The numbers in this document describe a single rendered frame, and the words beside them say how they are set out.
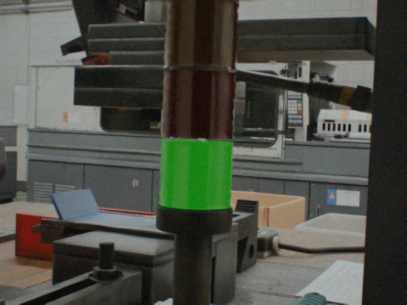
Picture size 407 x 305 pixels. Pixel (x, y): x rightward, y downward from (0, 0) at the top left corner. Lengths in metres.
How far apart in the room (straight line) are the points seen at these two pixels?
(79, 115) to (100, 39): 5.73
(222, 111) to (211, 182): 0.04
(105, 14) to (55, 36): 8.37
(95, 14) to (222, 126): 0.49
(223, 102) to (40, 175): 6.32
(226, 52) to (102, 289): 0.21
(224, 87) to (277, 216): 2.66
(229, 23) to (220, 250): 0.37
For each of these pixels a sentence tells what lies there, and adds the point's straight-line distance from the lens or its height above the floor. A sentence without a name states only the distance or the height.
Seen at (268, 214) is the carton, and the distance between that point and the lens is 2.89.
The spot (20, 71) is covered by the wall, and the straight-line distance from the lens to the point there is 9.53.
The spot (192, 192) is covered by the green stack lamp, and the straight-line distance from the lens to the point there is 0.31.
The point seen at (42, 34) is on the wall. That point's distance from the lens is 9.32.
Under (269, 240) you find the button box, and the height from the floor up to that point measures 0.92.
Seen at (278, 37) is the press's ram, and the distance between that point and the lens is 0.54.
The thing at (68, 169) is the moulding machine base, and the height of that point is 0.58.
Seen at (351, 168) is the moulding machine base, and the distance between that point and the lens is 5.13.
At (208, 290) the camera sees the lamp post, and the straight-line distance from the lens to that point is 0.33.
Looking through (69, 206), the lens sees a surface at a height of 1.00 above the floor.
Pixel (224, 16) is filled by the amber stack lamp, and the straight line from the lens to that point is 0.32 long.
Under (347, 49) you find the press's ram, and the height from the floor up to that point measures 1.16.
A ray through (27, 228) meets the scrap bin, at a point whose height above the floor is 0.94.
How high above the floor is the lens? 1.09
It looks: 3 degrees down
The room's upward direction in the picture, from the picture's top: 2 degrees clockwise
